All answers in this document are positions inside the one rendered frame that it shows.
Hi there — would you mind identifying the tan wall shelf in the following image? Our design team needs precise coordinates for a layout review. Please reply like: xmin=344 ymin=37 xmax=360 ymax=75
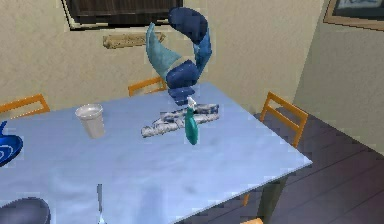
xmin=102 ymin=31 xmax=166 ymax=50

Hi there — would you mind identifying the white paper cup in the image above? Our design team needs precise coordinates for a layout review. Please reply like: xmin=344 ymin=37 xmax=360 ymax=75
xmin=74 ymin=103 xmax=106 ymax=140

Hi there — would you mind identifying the blue patterned plate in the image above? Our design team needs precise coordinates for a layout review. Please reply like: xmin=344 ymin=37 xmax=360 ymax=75
xmin=0 ymin=120 xmax=24 ymax=168

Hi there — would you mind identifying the teal spray bottle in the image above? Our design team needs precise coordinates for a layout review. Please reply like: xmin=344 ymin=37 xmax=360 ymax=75
xmin=184 ymin=96 xmax=199 ymax=146

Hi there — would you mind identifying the grey white folded cloth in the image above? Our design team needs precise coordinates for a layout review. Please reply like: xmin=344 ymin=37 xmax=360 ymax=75
xmin=140 ymin=103 xmax=221 ymax=139

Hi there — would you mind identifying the dark grey bowl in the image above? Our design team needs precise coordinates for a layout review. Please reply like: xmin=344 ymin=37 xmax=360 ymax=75
xmin=0 ymin=197 xmax=52 ymax=224

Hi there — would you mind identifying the pale blue dining table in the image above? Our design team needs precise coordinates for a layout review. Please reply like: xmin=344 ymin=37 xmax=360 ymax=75
xmin=0 ymin=81 xmax=314 ymax=224

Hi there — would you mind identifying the orange wooden chair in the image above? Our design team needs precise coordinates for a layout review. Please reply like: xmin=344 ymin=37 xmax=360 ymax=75
xmin=239 ymin=217 xmax=264 ymax=224
xmin=127 ymin=76 xmax=168 ymax=97
xmin=0 ymin=93 xmax=51 ymax=116
xmin=242 ymin=91 xmax=310 ymax=207

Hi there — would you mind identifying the tan framed wall picture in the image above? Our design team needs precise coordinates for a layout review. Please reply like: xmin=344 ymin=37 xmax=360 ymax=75
xmin=323 ymin=0 xmax=384 ymax=32

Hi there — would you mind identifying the dark framed window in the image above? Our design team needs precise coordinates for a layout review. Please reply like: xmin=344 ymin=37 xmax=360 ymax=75
xmin=60 ymin=0 xmax=184 ymax=32

